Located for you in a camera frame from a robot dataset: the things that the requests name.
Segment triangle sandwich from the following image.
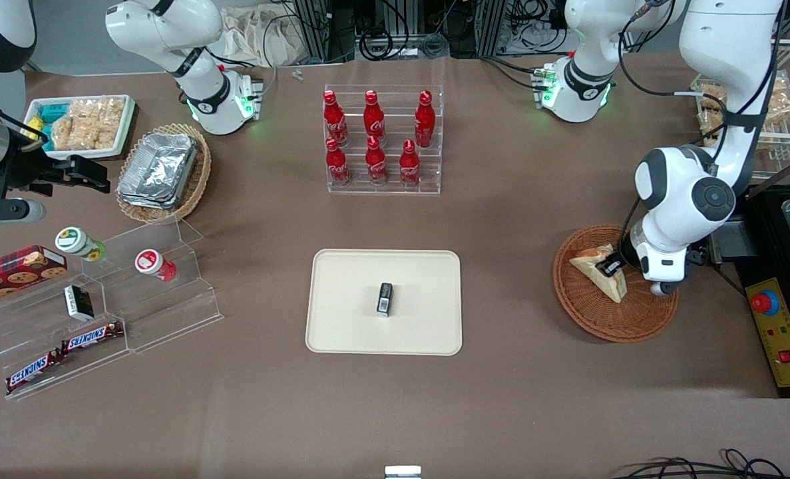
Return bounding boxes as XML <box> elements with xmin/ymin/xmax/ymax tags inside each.
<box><xmin>570</xmin><ymin>243</ymin><xmax>628</xmax><ymax>304</ymax></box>

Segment white rectangular snack tray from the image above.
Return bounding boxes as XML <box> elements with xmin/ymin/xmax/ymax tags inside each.
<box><xmin>24</xmin><ymin>94</ymin><xmax>137</xmax><ymax>161</ymax></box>

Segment round brown wicker basket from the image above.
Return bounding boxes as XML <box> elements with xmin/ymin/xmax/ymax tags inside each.
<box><xmin>553</xmin><ymin>224</ymin><xmax>679</xmax><ymax>344</ymax></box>

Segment oval light wicker basket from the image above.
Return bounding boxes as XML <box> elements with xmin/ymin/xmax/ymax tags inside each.
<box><xmin>115</xmin><ymin>123</ymin><xmax>213</xmax><ymax>224</ymax></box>

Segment beige plastic tray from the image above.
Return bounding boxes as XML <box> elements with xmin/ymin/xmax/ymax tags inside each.
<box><xmin>305</xmin><ymin>249</ymin><xmax>463</xmax><ymax>357</ymax></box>

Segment clear bag of rice crackers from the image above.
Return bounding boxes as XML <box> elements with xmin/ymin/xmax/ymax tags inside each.
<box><xmin>51</xmin><ymin>100</ymin><xmax>99</xmax><ymax>152</ymax></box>
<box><xmin>92</xmin><ymin>97</ymin><xmax>127</xmax><ymax>150</ymax></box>

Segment green lid sunflower cup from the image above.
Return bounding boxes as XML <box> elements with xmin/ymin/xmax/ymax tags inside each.
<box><xmin>55</xmin><ymin>226</ymin><xmax>107</xmax><ymax>262</ymax></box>

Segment stacked aluminium foil containers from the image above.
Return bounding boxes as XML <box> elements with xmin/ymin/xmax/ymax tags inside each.
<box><xmin>116</xmin><ymin>132</ymin><xmax>200</xmax><ymax>211</ymax></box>

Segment grey metal plate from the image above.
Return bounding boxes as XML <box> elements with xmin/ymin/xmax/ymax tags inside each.
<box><xmin>711</xmin><ymin>222</ymin><xmax>756</xmax><ymax>265</ymax></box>

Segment red lid yogurt cup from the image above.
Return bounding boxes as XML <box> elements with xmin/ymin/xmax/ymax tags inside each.
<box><xmin>134</xmin><ymin>248</ymin><xmax>178</xmax><ymax>283</ymax></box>

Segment black side stand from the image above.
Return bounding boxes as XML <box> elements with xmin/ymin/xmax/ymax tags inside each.
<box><xmin>699</xmin><ymin>183</ymin><xmax>790</xmax><ymax>400</ymax></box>

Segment red cookie box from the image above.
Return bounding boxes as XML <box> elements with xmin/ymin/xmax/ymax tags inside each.
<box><xmin>0</xmin><ymin>245</ymin><xmax>69</xmax><ymax>309</ymax></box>

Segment small black white carton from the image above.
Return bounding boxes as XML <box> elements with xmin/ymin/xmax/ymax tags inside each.
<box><xmin>63</xmin><ymin>284</ymin><xmax>95</xmax><ymax>322</ymax></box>

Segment clear bag of fried snacks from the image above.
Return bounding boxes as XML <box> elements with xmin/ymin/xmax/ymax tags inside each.
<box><xmin>767</xmin><ymin>70</ymin><xmax>790</xmax><ymax>127</ymax></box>
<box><xmin>699</xmin><ymin>112</ymin><xmax>727</xmax><ymax>147</ymax></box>
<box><xmin>697</xmin><ymin>84</ymin><xmax>728</xmax><ymax>115</ymax></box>

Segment clear acrylic stepped shelf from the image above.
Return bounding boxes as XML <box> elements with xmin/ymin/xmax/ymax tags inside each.
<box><xmin>0</xmin><ymin>216</ymin><xmax>225</xmax><ymax>401</ymax></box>

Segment Snickers chocolate bar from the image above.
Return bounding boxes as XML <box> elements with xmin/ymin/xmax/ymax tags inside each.
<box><xmin>61</xmin><ymin>321</ymin><xmax>124</xmax><ymax>354</ymax></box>
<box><xmin>5</xmin><ymin>349</ymin><xmax>67</xmax><ymax>395</ymax></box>

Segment beige cloth bag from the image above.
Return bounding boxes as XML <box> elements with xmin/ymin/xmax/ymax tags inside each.
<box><xmin>218</xmin><ymin>5</ymin><xmax>317</xmax><ymax>68</ymax></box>

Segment red cola bottle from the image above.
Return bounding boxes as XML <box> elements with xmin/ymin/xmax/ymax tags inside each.
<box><xmin>365</xmin><ymin>136</ymin><xmax>389</xmax><ymax>186</ymax></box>
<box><xmin>399</xmin><ymin>140</ymin><xmax>423</xmax><ymax>189</ymax></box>
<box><xmin>414</xmin><ymin>90</ymin><xmax>437</xmax><ymax>149</ymax></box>
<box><xmin>363</xmin><ymin>90</ymin><xmax>387</xmax><ymax>146</ymax></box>
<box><xmin>325</xmin><ymin>137</ymin><xmax>353</xmax><ymax>188</ymax></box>
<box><xmin>323</xmin><ymin>90</ymin><xmax>349</xmax><ymax>148</ymax></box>

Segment clear acrylic bottle rack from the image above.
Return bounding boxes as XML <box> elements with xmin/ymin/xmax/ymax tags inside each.
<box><xmin>323</xmin><ymin>84</ymin><xmax>445</xmax><ymax>196</ymax></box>

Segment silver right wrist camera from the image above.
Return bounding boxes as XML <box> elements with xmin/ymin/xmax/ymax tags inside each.
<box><xmin>0</xmin><ymin>198</ymin><xmax>47</xmax><ymax>225</ymax></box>

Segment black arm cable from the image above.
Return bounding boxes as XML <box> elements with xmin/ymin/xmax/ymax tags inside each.
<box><xmin>618</xmin><ymin>0</ymin><xmax>787</xmax><ymax>263</ymax></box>

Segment black floor cables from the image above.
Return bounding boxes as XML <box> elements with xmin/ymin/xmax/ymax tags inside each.
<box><xmin>611</xmin><ymin>448</ymin><xmax>790</xmax><ymax>479</ymax></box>

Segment aluminium frame post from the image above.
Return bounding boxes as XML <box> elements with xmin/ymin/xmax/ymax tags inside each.
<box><xmin>476</xmin><ymin>0</ymin><xmax>510</xmax><ymax>57</ymax></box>
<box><xmin>293</xmin><ymin>0</ymin><xmax>332</xmax><ymax>62</ymax></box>

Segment coiled black cable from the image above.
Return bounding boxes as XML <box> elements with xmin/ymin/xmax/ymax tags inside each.
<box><xmin>359</xmin><ymin>28</ymin><xmax>394</xmax><ymax>62</ymax></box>

